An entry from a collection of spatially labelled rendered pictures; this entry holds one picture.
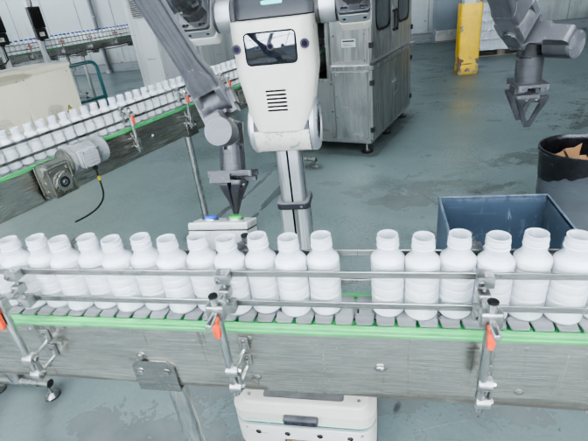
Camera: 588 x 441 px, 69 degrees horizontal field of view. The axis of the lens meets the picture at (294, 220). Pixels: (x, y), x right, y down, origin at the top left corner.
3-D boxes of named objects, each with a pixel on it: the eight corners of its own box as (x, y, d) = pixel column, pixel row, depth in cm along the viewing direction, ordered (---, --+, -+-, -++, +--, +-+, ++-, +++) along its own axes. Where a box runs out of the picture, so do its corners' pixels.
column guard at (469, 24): (455, 75, 741) (459, 4, 690) (451, 71, 775) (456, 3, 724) (479, 73, 734) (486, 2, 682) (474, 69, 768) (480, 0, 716)
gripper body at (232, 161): (251, 178, 93) (248, 143, 91) (206, 179, 94) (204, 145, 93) (259, 176, 99) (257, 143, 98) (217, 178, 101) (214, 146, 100)
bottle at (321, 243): (342, 297, 87) (337, 226, 79) (342, 317, 81) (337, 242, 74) (312, 297, 87) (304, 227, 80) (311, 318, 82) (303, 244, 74)
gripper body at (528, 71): (534, 83, 103) (538, 51, 100) (549, 92, 95) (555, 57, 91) (505, 86, 105) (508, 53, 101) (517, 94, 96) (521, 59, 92)
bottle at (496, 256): (464, 313, 79) (472, 235, 71) (483, 298, 82) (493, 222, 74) (494, 330, 74) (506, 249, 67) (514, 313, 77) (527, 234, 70)
